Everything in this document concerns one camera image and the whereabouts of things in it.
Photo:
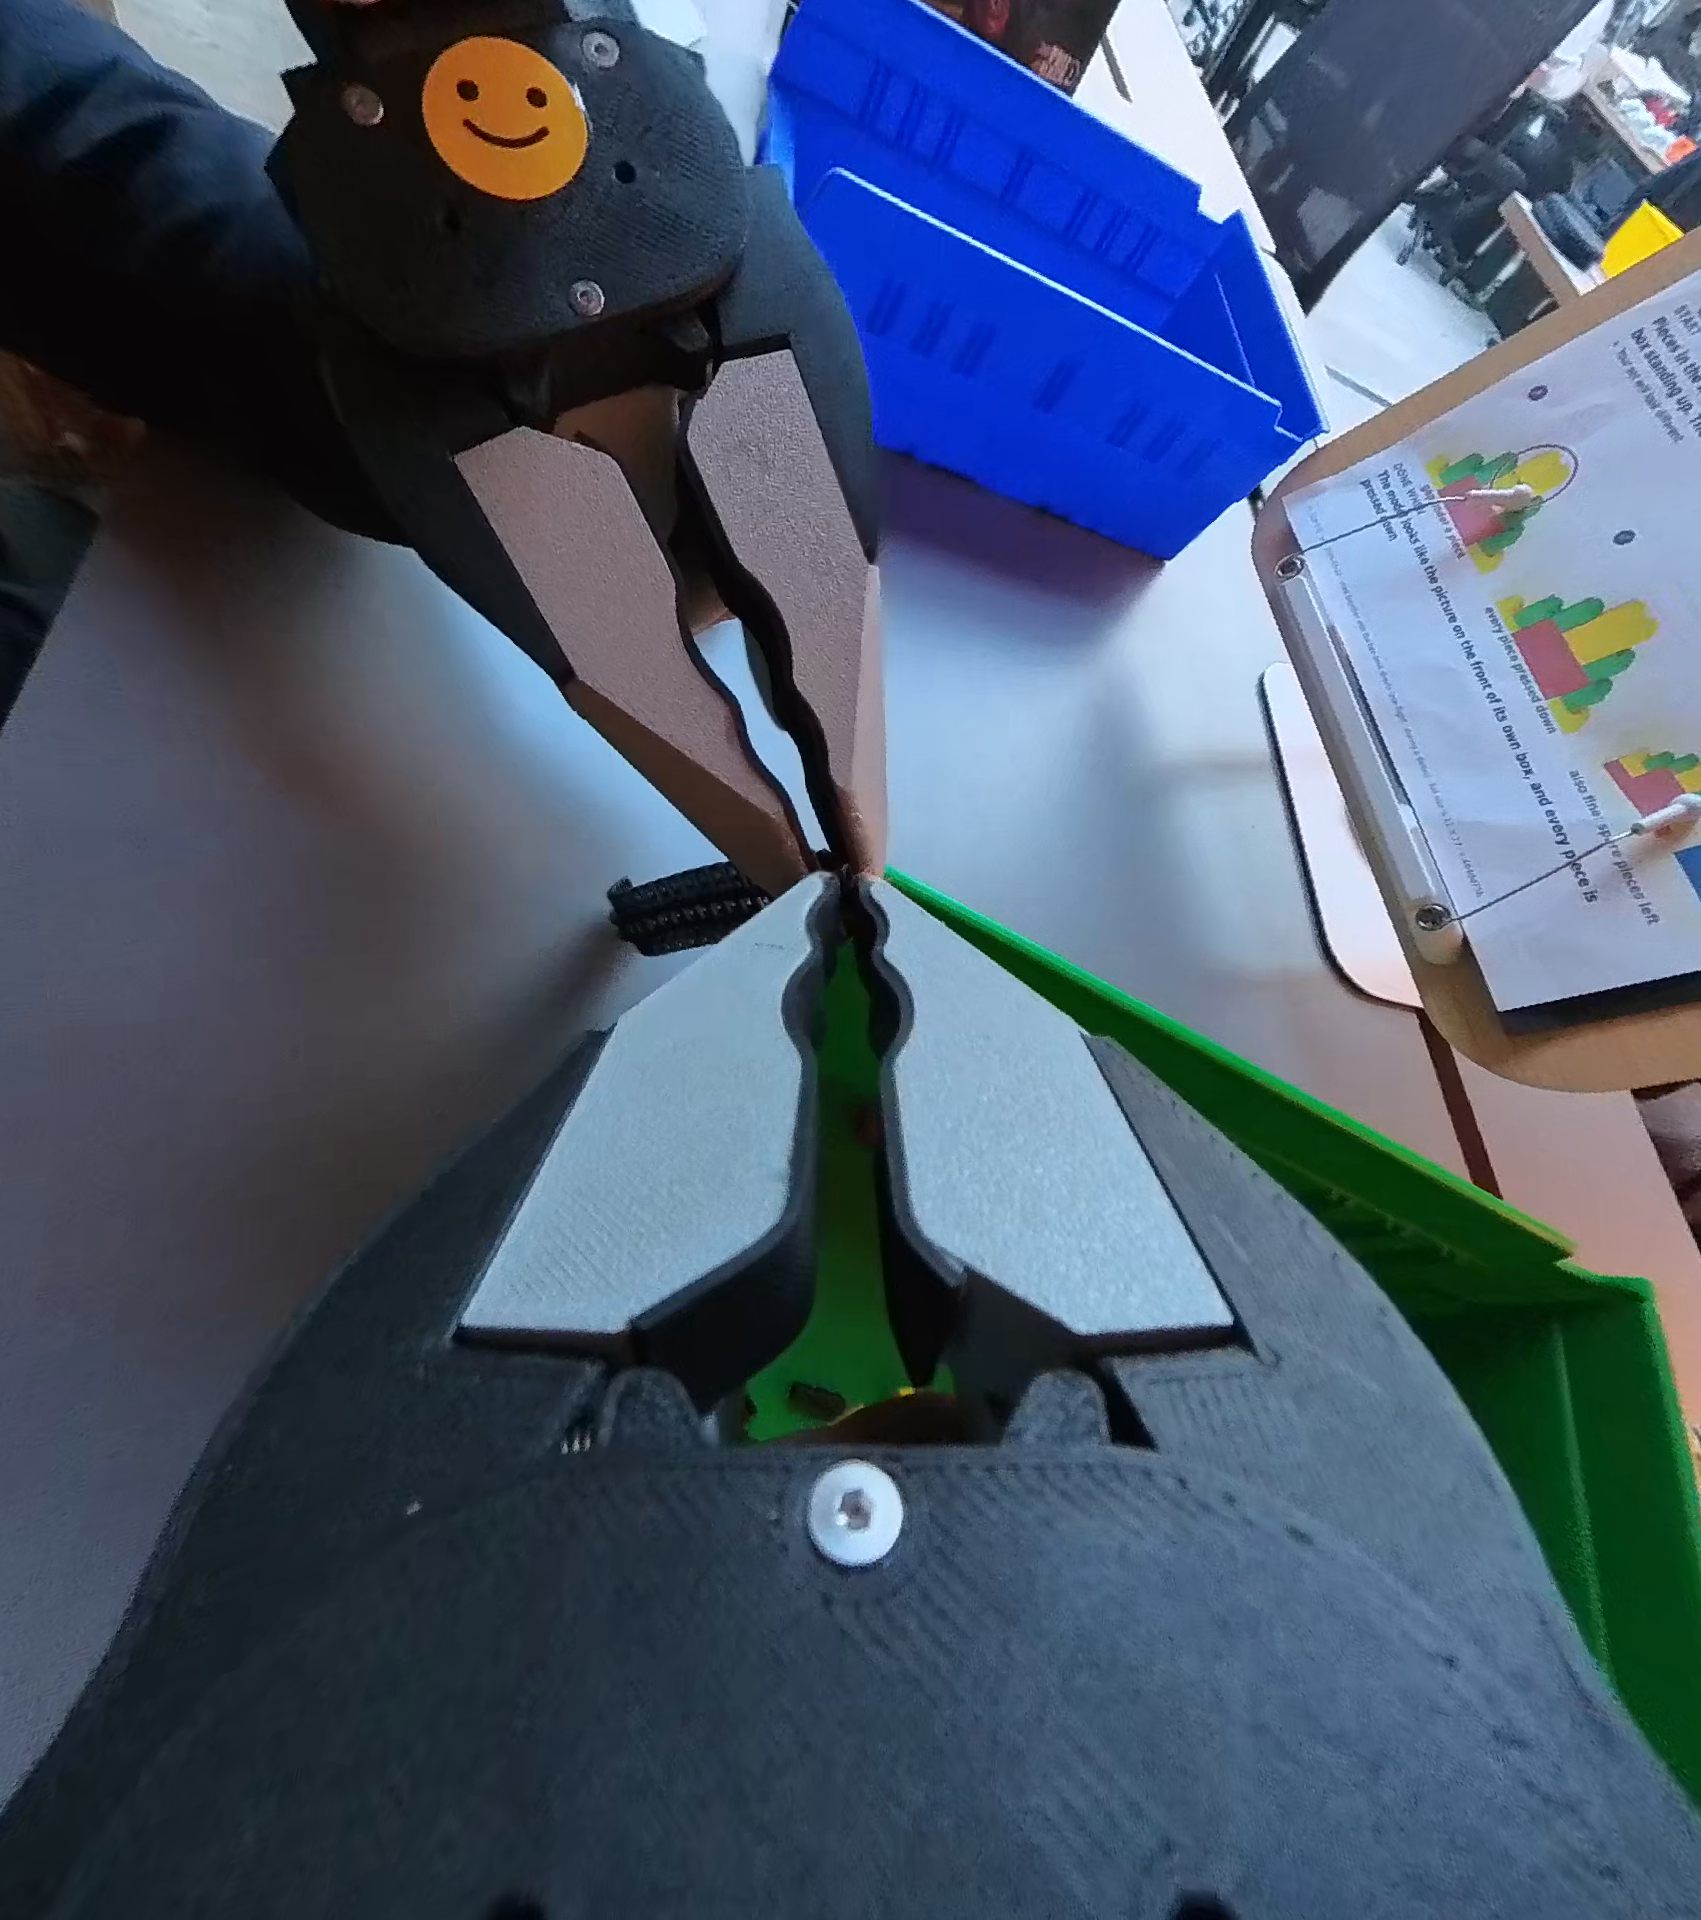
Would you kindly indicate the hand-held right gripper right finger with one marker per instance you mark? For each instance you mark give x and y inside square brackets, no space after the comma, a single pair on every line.
[1046,1185]

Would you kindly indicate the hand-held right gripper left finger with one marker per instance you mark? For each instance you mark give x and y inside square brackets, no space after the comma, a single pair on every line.
[640,1185]

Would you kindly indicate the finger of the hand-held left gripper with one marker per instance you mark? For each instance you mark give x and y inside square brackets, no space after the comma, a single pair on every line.
[594,571]
[806,525]

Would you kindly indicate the black lego tread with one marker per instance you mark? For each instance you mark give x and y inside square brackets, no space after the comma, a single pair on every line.
[684,908]

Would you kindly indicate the green plastic bin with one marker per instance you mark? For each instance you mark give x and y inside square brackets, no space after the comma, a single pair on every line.
[1569,1425]

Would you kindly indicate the person's left forearm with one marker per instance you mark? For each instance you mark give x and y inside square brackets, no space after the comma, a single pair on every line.
[84,224]

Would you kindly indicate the dark lego set box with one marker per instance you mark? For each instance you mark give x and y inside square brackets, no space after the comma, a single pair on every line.
[1031,38]

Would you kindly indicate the blue plastic bin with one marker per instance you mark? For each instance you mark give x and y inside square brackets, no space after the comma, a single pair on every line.
[1046,301]

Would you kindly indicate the white stand base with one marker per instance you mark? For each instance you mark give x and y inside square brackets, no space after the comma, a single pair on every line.
[1330,871]

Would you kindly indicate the wooden document stand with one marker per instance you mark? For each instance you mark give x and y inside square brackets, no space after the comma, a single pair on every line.
[1540,1051]

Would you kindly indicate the black mesh office chair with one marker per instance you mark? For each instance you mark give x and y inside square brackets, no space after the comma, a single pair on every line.
[1389,121]

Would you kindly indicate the printed instruction sheet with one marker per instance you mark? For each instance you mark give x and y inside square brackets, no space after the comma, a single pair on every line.
[1659,630]

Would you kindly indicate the yellow storage box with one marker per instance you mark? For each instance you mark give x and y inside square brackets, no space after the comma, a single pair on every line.
[1637,240]

